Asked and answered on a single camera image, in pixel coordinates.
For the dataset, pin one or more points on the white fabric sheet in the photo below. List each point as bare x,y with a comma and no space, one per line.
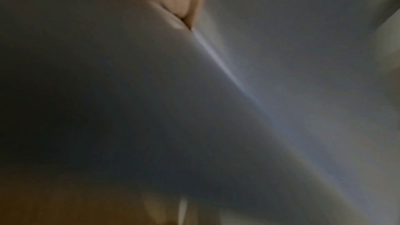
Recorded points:
131,88

